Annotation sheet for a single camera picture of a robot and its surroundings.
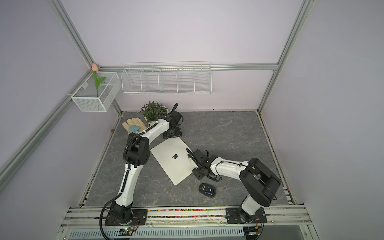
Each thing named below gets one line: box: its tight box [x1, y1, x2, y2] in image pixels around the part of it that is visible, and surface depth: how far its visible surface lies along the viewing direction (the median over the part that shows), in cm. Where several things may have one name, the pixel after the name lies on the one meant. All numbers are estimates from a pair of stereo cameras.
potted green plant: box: [138, 100, 169, 128], surface depth 98 cm
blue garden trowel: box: [129, 125, 141, 133], surface depth 110 cm
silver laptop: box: [150, 137, 196, 186], surface depth 93 cm
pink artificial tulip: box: [92, 63, 106, 98], surface depth 91 cm
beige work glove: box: [122, 117, 147, 135], surface depth 114 cm
